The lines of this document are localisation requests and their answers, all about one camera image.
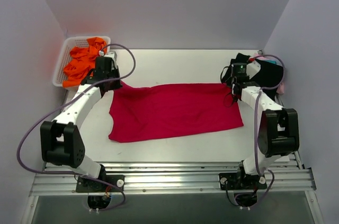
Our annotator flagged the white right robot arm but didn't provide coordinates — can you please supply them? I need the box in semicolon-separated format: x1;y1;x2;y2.
230;63;300;189

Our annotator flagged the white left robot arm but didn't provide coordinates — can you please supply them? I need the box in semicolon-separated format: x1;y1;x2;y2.
40;56;122;192

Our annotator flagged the folded teal t-shirt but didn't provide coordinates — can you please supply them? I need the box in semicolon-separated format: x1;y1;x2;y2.
266;60;277;65

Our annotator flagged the crumpled orange t-shirt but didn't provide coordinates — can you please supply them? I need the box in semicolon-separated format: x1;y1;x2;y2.
63;37;108;88

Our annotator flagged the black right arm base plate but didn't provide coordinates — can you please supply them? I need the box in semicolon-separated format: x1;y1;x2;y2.
218;173;267;191

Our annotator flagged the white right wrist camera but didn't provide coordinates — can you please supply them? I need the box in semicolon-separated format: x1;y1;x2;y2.
246;59;261;78

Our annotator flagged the folded black t-shirt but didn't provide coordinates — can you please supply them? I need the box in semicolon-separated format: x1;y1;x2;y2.
220;53;283;87

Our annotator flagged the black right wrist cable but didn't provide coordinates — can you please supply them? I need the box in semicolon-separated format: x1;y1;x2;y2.
219;65;240;108

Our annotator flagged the white plastic basket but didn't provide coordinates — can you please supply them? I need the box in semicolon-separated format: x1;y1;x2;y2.
52;35;111;92

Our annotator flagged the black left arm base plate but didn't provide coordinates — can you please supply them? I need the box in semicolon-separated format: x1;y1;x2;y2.
75;174;125;193

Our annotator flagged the aluminium rail frame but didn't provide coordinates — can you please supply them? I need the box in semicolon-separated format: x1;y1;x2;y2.
21;94;324;224

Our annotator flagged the folded pink t-shirt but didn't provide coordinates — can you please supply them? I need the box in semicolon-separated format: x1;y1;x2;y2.
253;51;287;96

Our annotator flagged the crimson red t-shirt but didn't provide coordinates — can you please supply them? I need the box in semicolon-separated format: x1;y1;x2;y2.
109;83;244;143

